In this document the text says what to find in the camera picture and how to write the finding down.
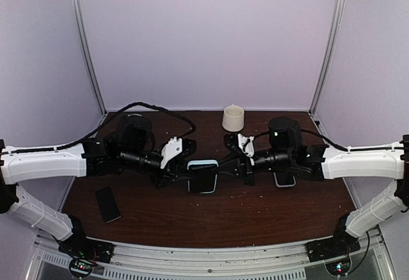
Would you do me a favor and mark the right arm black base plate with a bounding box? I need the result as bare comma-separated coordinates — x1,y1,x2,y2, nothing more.
305,237,360,263

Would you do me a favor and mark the aluminium front rail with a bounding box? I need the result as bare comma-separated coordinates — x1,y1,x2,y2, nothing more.
27,219,394,280

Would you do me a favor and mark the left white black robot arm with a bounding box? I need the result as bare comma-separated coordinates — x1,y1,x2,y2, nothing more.
1,114,196,257

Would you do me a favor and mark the lavender phone case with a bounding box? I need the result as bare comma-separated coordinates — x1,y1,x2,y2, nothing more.
273,171,297,189

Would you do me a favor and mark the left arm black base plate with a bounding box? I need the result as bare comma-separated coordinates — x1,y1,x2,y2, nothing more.
56,238,114,263

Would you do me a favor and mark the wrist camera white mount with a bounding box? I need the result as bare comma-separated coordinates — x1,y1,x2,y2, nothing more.
223,133,255,158
160,137,197,169

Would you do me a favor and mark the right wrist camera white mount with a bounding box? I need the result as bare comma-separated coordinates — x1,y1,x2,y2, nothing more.
223,133,255,158

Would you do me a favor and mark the silver edged black smartphone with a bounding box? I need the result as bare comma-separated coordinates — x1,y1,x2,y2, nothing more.
275,171,295,186

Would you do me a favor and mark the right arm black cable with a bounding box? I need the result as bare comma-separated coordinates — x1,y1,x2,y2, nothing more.
252,129,409,261

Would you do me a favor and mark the cream ribbed cup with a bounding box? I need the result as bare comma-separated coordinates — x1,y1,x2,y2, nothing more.
222,104,245,132

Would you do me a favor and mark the black smartphone under stack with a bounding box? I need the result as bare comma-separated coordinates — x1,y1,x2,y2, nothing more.
95,186,121,224

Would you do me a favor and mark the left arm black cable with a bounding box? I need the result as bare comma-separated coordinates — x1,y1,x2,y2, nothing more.
3,102,197,153

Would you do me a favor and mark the right aluminium corner post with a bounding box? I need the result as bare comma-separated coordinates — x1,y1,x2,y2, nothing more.
309,0,346,117

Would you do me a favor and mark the light blue phone case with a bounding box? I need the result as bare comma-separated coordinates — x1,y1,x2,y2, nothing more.
187,159,219,180

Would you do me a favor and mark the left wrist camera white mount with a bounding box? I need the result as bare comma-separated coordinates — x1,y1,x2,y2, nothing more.
160,137,197,169

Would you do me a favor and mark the aluminium corner post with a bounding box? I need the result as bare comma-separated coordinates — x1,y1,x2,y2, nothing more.
309,0,346,117
71,0,107,116

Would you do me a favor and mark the left aluminium corner post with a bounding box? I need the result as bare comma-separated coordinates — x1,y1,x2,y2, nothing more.
71,0,107,116

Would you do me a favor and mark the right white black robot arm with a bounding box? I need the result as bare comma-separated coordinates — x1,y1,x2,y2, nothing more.
214,116,408,256

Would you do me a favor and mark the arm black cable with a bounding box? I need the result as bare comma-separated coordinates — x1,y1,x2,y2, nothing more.
252,129,409,261
3,102,197,153

